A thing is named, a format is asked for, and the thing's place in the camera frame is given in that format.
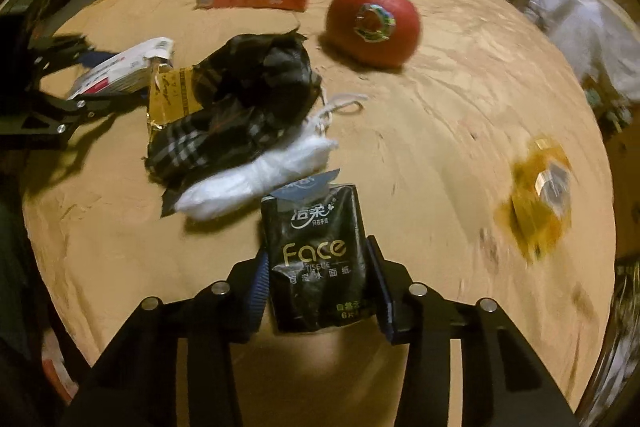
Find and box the white plastic cover sheet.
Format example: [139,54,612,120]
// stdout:
[520,0,640,102]

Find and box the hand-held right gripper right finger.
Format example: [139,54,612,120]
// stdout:
[365,234,581,427]

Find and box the white plastic bag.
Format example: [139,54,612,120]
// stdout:
[172,93,370,222]

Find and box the white and red box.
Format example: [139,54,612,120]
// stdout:
[66,38,176,102]

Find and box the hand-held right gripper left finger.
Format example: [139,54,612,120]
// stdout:
[60,249,273,427]

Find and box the red apple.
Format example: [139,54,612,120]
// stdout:
[325,0,422,68]

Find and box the black tissue pack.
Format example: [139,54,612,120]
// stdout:
[260,169,381,335]

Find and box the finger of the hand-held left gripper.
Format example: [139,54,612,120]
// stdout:
[27,32,101,72]
[30,94,118,135]

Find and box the black plaid cloth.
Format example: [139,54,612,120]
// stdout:
[144,32,325,218]

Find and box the gold foil packet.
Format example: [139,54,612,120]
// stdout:
[145,62,211,142]

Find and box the yellow plastic wrapper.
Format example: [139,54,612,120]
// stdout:
[495,137,573,263]

